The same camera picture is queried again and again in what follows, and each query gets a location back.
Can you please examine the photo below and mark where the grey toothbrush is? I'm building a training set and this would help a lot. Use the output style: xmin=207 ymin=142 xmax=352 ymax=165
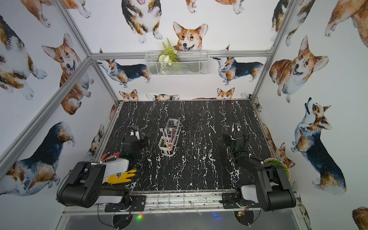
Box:
xmin=160 ymin=128 xmax=167 ymax=144

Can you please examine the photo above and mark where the white toothbrush holder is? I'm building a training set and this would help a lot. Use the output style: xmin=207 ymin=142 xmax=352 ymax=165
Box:
xmin=158 ymin=118 xmax=181 ymax=157

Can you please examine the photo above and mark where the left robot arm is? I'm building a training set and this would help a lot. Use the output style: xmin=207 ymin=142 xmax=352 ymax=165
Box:
xmin=56 ymin=127 xmax=149 ymax=209

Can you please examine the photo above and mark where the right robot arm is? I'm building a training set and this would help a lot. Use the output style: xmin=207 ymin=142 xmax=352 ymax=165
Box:
xmin=220 ymin=123 xmax=297 ymax=211

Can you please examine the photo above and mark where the yellow work glove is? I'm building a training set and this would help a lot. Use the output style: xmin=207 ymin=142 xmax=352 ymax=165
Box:
xmin=105 ymin=169 xmax=139 ymax=185

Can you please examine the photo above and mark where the potted green plant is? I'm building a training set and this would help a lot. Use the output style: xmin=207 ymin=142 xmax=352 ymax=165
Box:
xmin=264 ymin=157 xmax=291 ymax=180

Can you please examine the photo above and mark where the green fern plant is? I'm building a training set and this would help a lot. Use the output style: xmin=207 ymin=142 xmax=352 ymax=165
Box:
xmin=158 ymin=39 xmax=179 ymax=75

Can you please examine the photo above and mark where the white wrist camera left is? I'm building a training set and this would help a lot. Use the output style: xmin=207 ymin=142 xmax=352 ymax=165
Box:
xmin=129 ymin=126 xmax=140 ymax=140

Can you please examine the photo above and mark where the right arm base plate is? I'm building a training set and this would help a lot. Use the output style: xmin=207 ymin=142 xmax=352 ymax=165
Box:
xmin=219 ymin=193 xmax=245 ymax=209

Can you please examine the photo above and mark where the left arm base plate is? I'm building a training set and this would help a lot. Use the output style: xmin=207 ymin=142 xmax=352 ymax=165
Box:
xmin=104 ymin=195 xmax=147 ymax=213

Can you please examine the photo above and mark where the white wire basket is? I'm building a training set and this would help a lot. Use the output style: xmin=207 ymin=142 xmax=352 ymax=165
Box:
xmin=145 ymin=51 xmax=209 ymax=76

